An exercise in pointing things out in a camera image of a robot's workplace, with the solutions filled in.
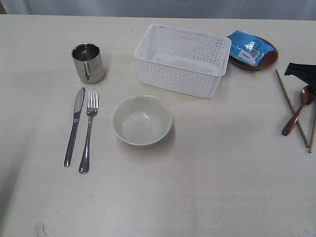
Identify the silver fork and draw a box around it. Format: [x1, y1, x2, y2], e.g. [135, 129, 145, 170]
[79, 90, 99, 174]

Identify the shiny steel cup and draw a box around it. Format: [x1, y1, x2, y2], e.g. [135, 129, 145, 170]
[72, 43, 105, 83]

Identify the brown wooden plate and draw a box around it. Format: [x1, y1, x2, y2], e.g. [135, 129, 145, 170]
[229, 37, 278, 71]

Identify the white bowl dark inside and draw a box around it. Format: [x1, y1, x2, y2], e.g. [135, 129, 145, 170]
[112, 95, 173, 148]

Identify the wooden chopstick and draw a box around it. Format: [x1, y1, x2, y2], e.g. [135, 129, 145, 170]
[275, 69, 309, 148]
[308, 112, 316, 154]

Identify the white perforated plastic basket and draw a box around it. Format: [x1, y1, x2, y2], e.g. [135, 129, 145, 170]
[134, 24, 232, 99]

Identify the reddish wooden spoon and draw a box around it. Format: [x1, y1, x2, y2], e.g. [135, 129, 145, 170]
[282, 85, 316, 136]

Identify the blue tissue packet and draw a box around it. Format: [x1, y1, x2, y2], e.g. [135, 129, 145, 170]
[227, 31, 275, 67]

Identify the silver table knife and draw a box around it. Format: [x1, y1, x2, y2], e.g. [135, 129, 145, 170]
[64, 87, 85, 167]

